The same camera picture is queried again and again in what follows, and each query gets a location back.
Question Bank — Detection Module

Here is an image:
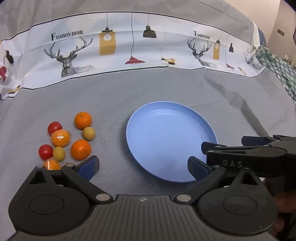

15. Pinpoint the person's right hand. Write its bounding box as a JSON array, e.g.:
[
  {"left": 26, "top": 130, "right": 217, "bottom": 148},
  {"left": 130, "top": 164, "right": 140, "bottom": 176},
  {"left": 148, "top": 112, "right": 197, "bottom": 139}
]
[{"left": 275, "top": 191, "right": 296, "bottom": 213}]

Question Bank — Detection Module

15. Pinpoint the grey tablecloth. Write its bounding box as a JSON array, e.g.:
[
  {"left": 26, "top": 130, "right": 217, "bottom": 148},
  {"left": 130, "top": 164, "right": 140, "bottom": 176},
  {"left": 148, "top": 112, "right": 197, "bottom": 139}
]
[{"left": 0, "top": 0, "right": 296, "bottom": 209}]

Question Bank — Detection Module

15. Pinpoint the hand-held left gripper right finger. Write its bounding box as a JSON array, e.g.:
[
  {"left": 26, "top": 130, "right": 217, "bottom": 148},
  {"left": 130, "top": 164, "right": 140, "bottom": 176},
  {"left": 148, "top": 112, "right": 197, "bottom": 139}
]
[{"left": 173, "top": 156, "right": 266, "bottom": 205}]

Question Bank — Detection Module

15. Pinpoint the green checkered cloth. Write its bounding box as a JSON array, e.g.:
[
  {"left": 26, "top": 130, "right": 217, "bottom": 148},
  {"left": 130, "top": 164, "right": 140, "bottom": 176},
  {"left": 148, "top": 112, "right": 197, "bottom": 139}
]
[{"left": 255, "top": 44, "right": 296, "bottom": 110}]

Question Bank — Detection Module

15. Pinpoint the red cherry tomato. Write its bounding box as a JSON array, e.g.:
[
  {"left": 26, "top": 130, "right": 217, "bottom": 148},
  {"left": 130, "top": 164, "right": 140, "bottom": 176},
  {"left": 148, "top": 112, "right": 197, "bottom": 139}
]
[
  {"left": 38, "top": 144, "right": 53, "bottom": 160},
  {"left": 47, "top": 121, "right": 63, "bottom": 136}
]

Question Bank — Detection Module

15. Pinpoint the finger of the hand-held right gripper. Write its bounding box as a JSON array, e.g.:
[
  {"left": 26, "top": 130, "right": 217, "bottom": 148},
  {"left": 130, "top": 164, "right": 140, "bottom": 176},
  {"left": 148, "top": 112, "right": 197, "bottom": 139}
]
[
  {"left": 201, "top": 141, "right": 289, "bottom": 178},
  {"left": 241, "top": 134, "right": 296, "bottom": 149}
]

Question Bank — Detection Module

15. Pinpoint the plastic-wrapped orange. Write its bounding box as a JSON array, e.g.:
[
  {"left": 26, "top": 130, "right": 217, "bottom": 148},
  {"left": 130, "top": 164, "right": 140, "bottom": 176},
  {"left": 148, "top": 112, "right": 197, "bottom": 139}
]
[
  {"left": 43, "top": 159, "right": 62, "bottom": 171},
  {"left": 51, "top": 129, "right": 71, "bottom": 147}
]

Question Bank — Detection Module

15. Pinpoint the orange mandarin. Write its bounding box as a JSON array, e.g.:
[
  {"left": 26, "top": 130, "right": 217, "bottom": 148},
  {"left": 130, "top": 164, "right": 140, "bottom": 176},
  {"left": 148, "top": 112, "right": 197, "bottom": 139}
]
[
  {"left": 70, "top": 139, "right": 92, "bottom": 161},
  {"left": 75, "top": 112, "right": 93, "bottom": 130}
]

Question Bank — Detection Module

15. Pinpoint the yellow-green longan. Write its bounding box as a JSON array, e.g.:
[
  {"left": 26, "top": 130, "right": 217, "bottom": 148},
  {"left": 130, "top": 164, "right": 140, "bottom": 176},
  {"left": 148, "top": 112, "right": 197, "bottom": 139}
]
[
  {"left": 53, "top": 147, "right": 66, "bottom": 162},
  {"left": 83, "top": 127, "right": 96, "bottom": 141}
]

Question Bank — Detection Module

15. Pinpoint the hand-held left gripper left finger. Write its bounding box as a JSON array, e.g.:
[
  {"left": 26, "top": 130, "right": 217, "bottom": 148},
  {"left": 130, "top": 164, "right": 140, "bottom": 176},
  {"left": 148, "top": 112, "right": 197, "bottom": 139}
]
[{"left": 23, "top": 156, "right": 114, "bottom": 205}]

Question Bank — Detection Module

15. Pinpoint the dark blue cloth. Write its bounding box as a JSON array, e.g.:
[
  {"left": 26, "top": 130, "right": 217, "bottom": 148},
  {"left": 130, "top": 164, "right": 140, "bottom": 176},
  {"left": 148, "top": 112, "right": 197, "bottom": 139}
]
[{"left": 258, "top": 29, "right": 267, "bottom": 45}]

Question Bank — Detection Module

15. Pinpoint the blue round plate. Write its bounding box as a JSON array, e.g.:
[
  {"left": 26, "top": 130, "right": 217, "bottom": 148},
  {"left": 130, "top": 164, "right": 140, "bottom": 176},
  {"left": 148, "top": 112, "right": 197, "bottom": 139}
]
[{"left": 126, "top": 101, "right": 219, "bottom": 183}]

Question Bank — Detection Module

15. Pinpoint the white printed deer cloth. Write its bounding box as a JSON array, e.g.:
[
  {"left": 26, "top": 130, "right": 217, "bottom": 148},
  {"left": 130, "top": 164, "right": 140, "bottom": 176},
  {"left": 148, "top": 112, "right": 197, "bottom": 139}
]
[{"left": 0, "top": 10, "right": 266, "bottom": 100}]

